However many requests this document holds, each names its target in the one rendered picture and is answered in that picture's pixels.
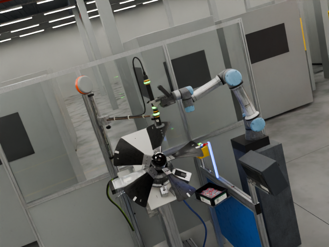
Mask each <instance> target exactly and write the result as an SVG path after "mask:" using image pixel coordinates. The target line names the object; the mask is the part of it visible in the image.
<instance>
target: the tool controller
mask: <svg viewBox="0 0 329 247"><path fill-rule="evenodd" d="M238 160H239V162H240V164H241V166H242V168H243V169H244V171H245V173H246V175H247V177H248V178H249V180H248V182H249V183H251V184H252V185H253V186H254V185H257V186H258V187H260V188H262V189H263V190H265V191H266V192H268V193H270V194H271V195H273V196H277V195H278V194H279V193H280V192H282V191H283V190H284V189H285V188H287V187H288V186H289V185H288V183H287V181H286V179H285V177H284V175H283V173H282V171H281V170H280V168H279V164H278V163H277V162H276V161H275V160H273V159H271V158H268V157H266V156H264V155H262V154H259V153H257V152H255V151H252V150H250V151H249V152H247V153H246V154H245V155H243V156H242V157H241V158H239V159H238Z"/></svg>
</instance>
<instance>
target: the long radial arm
mask: <svg viewBox="0 0 329 247"><path fill-rule="evenodd" d="M146 172H147V170H146V168H144V169H141V170H139V171H136V172H133V173H131V174H128V175H126V176H123V177H120V178H118V179H115V180H113V181H112V183H113V185H114V188H115V191H116V193H119V192H121V191H123V188H124V187H125V186H127V185H128V184H130V183H131V182H133V181H134V180H136V179H137V178H139V177H140V176H142V175H143V174H144V173H146Z"/></svg>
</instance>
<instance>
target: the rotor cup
mask: <svg viewBox="0 0 329 247"><path fill-rule="evenodd" d="M158 158H160V161H158ZM151 166H152V167H153V168H154V169H155V170H156V171H157V174H162V173H164V172H163V171H162V169H163V168H167V158H166V156H165V155H164V154H163V153H161V152H157V153H155V154H153V156H152V157H151V163H150V166H149V167H151Z"/></svg>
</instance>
